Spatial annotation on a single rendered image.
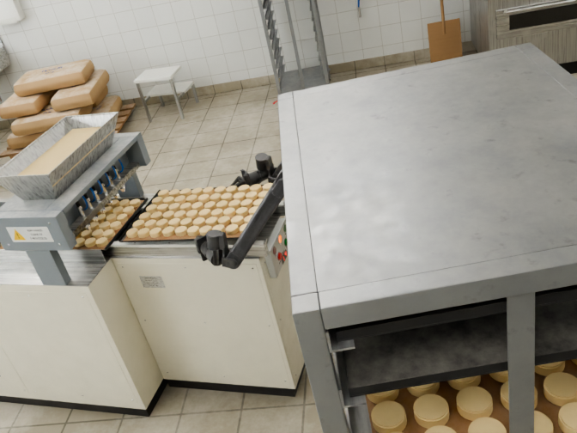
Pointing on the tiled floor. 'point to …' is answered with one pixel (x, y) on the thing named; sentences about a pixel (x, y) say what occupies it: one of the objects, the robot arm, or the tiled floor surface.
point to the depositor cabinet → (75, 342)
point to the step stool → (164, 87)
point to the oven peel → (445, 39)
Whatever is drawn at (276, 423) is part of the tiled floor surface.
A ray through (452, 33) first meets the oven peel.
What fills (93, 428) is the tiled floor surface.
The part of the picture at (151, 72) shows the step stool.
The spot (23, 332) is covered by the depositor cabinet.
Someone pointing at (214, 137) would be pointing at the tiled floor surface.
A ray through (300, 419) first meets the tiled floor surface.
